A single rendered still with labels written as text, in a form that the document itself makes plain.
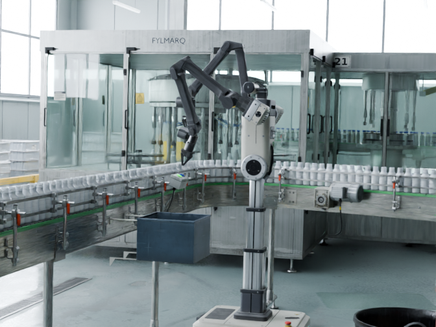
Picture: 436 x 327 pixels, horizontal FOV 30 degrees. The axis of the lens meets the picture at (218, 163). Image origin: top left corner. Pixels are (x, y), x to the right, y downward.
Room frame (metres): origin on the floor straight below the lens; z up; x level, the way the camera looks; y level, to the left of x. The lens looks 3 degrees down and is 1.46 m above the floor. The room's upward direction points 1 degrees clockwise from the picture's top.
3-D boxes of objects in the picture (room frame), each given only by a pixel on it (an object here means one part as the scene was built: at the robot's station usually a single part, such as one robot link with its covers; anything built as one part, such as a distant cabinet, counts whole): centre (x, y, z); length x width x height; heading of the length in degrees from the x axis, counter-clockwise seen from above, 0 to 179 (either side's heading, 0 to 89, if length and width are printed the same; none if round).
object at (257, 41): (9.42, 0.18, 1.18); 2.88 x 2.73 x 2.35; 75
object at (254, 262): (4.97, -0.24, 0.49); 0.13 x 0.13 x 0.40; 75
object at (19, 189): (3.43, 0.84, 1.08); 0.06 x 0.06 x 0.17
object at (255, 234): (4.97, -0.24, 0.74); 0.11 x 0.11 x 0.40; 75
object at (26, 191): (3.49, 0.83, 1.08); 0.06 x 0.06 x 0.17
